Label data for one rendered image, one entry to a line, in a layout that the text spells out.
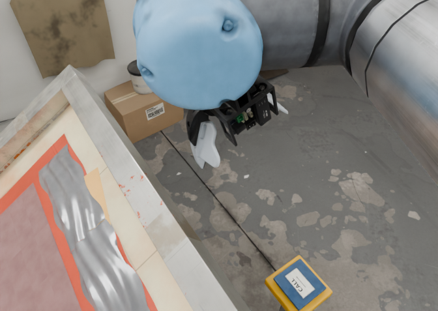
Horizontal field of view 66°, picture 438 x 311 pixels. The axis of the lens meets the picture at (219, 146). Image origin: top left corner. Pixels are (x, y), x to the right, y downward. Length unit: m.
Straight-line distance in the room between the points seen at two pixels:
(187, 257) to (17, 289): 0.30
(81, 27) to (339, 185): 2.02
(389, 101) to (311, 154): 2.45
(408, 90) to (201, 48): 0.10
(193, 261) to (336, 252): 1.86
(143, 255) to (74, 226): 0.13
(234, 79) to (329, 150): 2.51
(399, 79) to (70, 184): 0.49
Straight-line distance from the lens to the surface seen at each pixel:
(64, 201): 0.58
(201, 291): 0.37
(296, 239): 2.18
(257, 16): 0.21
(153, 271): 0.44
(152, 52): 0.19
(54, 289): 0.55
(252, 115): 0.43
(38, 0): 2.40
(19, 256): 0.62
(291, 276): 0.99
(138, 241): 0.47
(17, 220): 0.65
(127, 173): 0.46
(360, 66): 0.21
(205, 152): 0.47
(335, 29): 0.23
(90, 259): 0.50
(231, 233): 2.15
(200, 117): 0.44
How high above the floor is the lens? 1.86
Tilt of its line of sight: 46 degrees down
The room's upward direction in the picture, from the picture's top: straight up
